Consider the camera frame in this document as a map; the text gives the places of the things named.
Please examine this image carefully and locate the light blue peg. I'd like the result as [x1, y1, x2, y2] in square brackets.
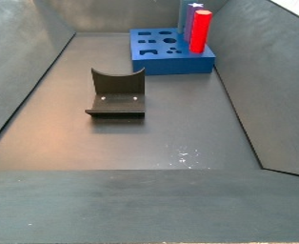
[177, 0, 194, 33]

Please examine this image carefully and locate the red cylinder peg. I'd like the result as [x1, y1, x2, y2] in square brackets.
[189, 10, 212, 53]

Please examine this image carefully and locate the purple star peg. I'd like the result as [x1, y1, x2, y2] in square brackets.
[184, 3, 204, 42]

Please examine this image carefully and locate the dark grey fixture bracket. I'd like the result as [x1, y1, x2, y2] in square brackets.
[85, 70, 146, 116]

